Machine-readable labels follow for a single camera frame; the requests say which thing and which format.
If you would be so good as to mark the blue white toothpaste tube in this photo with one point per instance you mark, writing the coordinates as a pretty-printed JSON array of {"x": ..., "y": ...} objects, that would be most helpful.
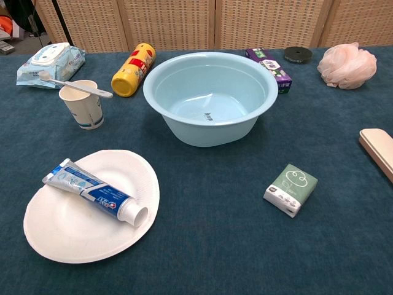
[{"x": 101, "y": 193}]

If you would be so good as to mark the white paper cup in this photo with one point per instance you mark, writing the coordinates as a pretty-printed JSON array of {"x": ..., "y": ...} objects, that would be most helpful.
[{"x": 86, "y": 113}]

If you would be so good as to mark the grey white toothbrush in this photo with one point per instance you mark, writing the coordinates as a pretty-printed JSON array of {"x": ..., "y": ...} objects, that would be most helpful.
[{"x": 92, "y": 89}]

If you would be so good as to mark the light blue plastic bowl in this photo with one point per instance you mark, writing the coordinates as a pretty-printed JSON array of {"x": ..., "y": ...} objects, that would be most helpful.
[{"x": 208, "y": 132}]

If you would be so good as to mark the purple toothpaste box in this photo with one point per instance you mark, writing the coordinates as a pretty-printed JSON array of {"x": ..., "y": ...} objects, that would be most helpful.
[{"x": 276, "y": 70}]

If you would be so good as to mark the yellow red bottle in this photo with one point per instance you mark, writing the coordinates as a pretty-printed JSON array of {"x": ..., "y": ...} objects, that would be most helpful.
[{"x": 132, "y": 73}]

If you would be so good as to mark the blue felt table cover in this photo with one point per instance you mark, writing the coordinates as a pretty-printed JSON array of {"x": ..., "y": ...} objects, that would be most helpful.
[{"x": 215, "y": 246}]

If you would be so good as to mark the green white tissue pack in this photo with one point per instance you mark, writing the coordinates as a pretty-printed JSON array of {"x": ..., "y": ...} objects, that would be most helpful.
[{"x": 291, "y": 187}]

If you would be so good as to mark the wicker folding screen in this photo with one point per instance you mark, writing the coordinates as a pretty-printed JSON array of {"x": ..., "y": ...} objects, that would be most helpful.
[{"x": 172, "y": 21}]

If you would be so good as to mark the black round disc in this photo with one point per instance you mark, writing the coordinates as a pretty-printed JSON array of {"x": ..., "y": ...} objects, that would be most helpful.
[{"x": 298, "y": 55}]

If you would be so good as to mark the white paper plate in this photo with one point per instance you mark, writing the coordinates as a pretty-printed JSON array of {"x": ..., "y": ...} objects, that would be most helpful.
[{"x": 76, "y": 233}]

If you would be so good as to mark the light blue wet wipes pack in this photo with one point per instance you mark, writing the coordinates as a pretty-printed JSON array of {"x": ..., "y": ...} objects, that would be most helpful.
[{"x": 49, "y": 61}]

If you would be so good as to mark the pink mesh bath pouf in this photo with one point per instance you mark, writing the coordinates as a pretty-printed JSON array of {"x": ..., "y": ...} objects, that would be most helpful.
[{"x": 347, "y": 66}]

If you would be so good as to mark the beige long flat case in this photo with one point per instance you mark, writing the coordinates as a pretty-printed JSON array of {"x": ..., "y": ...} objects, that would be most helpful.
[{"x": 379, "y": 150}]

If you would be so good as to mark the black background fabric object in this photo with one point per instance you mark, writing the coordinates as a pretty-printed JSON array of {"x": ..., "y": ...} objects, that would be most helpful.
[{"x": 24, "y": 12}]

